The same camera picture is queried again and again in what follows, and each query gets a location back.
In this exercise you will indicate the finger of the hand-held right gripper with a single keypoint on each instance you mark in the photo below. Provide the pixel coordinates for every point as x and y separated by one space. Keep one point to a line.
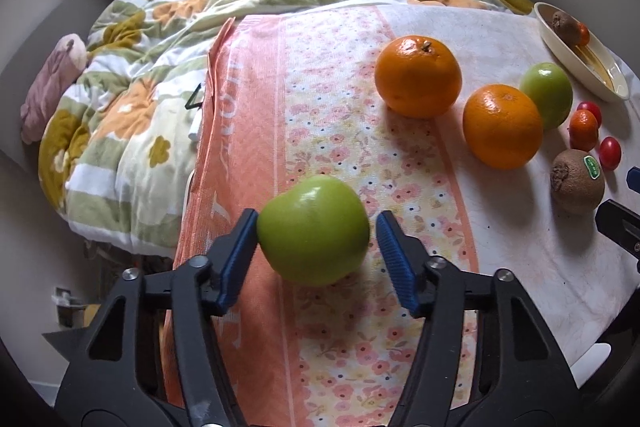
620 222
634 180

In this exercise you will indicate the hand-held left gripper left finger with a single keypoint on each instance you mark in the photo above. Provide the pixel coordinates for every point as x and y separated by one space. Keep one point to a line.
240 257

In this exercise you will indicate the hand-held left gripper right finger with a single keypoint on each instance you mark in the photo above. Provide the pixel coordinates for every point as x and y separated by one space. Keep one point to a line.
397 262

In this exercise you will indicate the oblong red cherry tomato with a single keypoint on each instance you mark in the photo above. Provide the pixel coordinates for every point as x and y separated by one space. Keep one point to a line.
610 153

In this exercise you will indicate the brown kiwi with green sticker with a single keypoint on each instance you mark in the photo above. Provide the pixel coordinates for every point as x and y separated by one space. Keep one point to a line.
575 187

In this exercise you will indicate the small mandarin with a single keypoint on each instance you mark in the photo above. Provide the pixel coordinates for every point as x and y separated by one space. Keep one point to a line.
584 131

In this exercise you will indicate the green apple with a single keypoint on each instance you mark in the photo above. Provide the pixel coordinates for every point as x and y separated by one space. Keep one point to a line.
550 92
312 229

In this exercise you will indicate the round red cherry tomato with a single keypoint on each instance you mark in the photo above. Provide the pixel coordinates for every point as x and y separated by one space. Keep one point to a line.
593 108

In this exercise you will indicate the cream ceramic bowl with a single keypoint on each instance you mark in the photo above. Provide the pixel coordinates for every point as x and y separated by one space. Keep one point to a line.
587 69

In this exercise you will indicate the large orange with stem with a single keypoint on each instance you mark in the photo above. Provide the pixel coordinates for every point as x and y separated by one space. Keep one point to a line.
417 77

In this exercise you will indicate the orange-red cherry tomato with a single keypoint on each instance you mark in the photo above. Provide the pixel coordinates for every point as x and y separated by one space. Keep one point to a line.
583 35

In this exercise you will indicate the black clip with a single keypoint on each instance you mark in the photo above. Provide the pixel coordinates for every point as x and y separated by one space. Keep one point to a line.
192 103

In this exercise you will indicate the orange and white floral towel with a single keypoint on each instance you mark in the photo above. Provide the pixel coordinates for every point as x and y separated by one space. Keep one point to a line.
325 107

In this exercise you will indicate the brown cardboard box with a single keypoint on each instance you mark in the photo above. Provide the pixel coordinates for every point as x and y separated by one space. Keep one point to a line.
77 316

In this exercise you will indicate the floral green striped duvet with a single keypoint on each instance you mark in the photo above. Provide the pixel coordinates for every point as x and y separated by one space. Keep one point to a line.
150 57

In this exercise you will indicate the pink plush toy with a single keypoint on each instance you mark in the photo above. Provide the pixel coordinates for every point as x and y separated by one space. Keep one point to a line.
50 87

